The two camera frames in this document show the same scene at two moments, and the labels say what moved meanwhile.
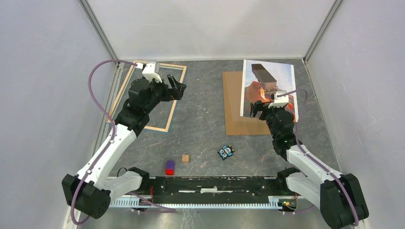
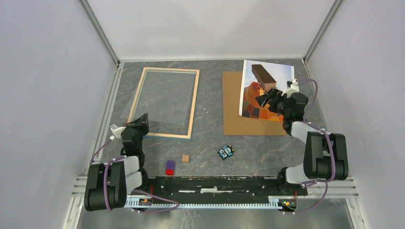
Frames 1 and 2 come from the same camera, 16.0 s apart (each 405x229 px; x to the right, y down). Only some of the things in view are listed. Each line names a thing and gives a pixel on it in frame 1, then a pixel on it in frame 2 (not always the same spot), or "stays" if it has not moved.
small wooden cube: (185, 158) stays
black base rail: (210, 192) stays
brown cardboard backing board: (235, 124) stays
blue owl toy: (225, 151) stays
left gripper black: (175, 93) -> (141, 123)
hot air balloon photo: (261, 79) stays
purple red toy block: (170, 167) stays
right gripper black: (258, 106) -> (273, 94)
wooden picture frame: (177, 66) -> (140, 85)
